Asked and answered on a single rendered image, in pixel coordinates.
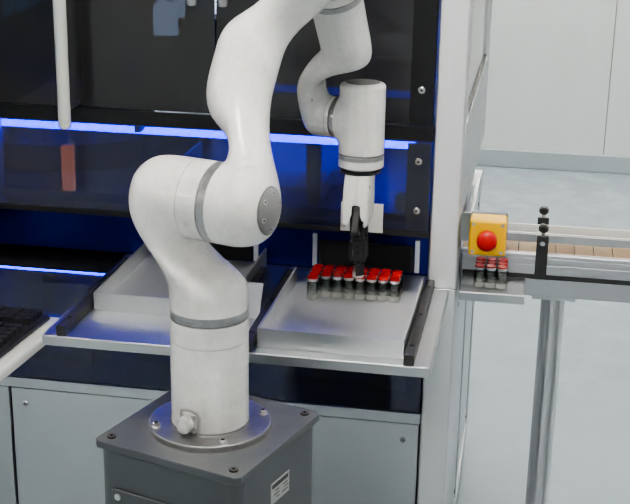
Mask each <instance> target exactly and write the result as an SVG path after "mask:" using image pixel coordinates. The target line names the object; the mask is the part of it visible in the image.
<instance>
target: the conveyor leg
mask: <svg viewBox="0 0 630 504"><path fill-rule="evenodd" d="M532 299H541V305H540V318H539V331H538V344H537V357H536V370H535V382H534V395H533V408H532V421H531V434H530V447H529V460H528V473H527V486H526V498H525V504H548V497H549V485H550V473H551V461H552V449H553V437H554V425H555V413H556V401H557V390H558V378H559V366H560V354H561V342H562V330H563V318H564V306H565V301H570V302H575V301H576V299H570V298H557V297H544V296H532Z"/></svg>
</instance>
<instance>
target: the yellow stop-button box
mask: <svg viewBox="0 0 630 504"><path fill-rule="evenodd" d="M507 224H508V213H506V212H490V211H475V210H473V211H472V215H471V219H470V230H469V247H468V253H469V254H472V255H486V256H500V257H503V256H505V250H506V239H507ZM485 230H489V231H492V232H493V233H495V235H496V236H497V246H496V248H495V249H494V250H492V251H490V252H484V251H482V250H480V249H479V248H478V246H477V242H476V241H477V237H478V235H479V234H480V233H481V232H482V231H485Z"/></svg>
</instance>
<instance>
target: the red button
mask: <svg viewBox="0 0 630 504"><path fill-rule="evenodd" d="M476 242H477V246H478V248H479V249H480V250H482V251H484V252H490V251H492V250H494V249H495V248H496V246H497V236H496V235H495V233H493V232H492V231H489V230H485V231H482V232H481V233H480V234H479V235H478V237H477V241H476Z"/></svg>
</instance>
